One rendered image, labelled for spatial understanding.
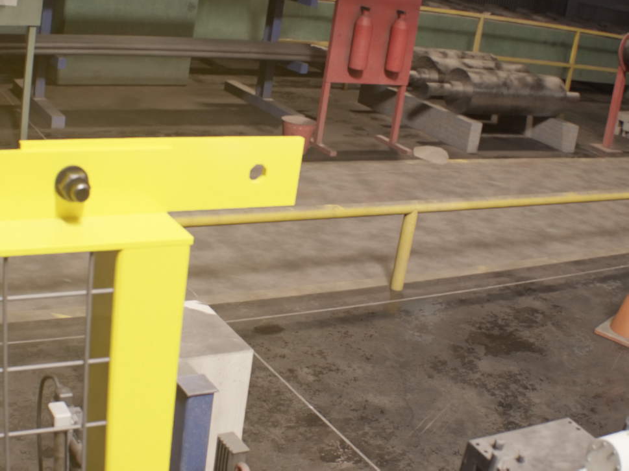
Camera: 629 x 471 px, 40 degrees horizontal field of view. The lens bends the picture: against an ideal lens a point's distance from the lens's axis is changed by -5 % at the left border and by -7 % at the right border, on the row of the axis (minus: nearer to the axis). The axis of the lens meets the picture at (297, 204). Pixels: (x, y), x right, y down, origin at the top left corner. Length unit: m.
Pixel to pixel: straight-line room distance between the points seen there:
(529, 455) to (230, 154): 0.76
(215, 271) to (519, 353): 1.75
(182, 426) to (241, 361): 0.26
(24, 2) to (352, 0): 2.88
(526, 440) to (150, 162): 0.84
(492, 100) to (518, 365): 4.89
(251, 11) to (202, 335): 8.64
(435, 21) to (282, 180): 11.72
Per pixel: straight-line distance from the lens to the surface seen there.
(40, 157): 0.57
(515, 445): 1.29
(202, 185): 0.63
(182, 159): 0.62
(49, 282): 4.83
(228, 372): 2.28
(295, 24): 11.10
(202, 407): 2.11
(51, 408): 1.56
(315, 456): 3.64
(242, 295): 4.91
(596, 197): 6.30
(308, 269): 5.38
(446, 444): 3.90
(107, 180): 0.59
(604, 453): 1.14
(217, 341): 2.30
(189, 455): 2.17
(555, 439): 1.33
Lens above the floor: 2.01
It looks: 18 degrees down
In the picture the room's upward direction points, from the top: 9 degrees clockwise
